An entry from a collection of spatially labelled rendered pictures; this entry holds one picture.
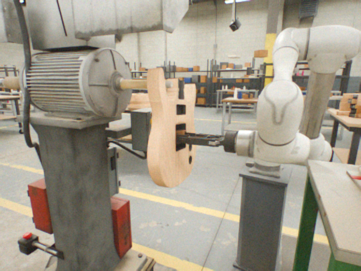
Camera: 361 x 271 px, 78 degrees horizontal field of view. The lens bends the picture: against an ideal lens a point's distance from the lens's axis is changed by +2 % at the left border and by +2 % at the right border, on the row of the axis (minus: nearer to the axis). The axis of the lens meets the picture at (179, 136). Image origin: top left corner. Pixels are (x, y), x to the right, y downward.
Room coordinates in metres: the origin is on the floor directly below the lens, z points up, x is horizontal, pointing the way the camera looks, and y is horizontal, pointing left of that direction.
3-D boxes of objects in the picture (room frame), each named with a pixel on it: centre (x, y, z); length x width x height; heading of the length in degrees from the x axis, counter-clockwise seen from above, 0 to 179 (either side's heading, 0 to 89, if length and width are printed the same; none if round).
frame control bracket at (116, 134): (1.07, 0.26, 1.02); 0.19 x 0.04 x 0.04; 156
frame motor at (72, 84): (0.94, 0.41, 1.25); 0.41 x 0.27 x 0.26; 66
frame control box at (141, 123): (1.13, 0.24, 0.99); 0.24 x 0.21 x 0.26; 66
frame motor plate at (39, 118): (0.96, 0.47, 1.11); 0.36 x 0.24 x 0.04; 66
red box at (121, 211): (1.11, 0.41, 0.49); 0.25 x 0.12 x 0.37; 66
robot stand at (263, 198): (1.33, -0.56, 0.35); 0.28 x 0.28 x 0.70; 59
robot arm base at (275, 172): (1.34, -0.54, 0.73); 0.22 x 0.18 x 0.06; 59
